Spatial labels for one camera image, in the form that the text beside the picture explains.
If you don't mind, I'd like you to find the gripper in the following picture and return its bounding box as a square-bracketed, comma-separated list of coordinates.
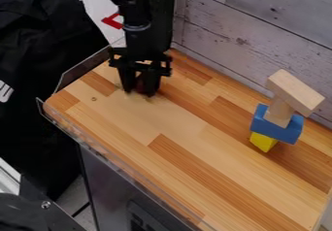
[106, 45, 175, 98]

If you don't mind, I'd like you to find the red tape piece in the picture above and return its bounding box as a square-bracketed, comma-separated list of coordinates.
[99, 12, 126, 31]

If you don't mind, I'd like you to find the black bag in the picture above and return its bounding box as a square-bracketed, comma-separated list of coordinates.
[0, 0, 112, 202]

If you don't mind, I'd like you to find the yellow block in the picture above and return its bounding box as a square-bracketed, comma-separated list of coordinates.
[248, 131, 281, 153]

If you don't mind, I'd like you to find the upright wooden block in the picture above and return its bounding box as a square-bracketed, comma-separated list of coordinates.
[261, 96, 297, 129]

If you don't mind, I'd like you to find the blue block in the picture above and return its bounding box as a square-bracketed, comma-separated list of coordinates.
[249, 103, 307, 146]

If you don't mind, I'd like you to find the flat wooden block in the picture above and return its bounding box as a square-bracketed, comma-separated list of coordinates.
[263, 68, 327, 118]

